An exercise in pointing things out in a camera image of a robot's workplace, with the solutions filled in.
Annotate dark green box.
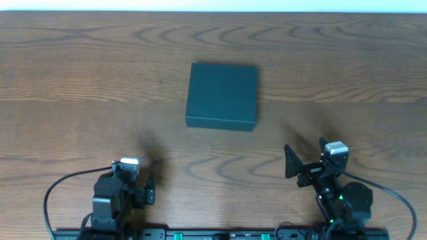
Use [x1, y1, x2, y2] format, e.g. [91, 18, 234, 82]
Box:
[185, 63, 258, 131]

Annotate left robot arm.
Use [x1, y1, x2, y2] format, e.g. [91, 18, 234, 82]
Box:
[78, 173, 155, 240]

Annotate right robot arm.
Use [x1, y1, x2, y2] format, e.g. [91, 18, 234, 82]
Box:
[284, 138, 373, 239]

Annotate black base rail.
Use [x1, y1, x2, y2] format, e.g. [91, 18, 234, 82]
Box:
[51, 228, 390, 240]

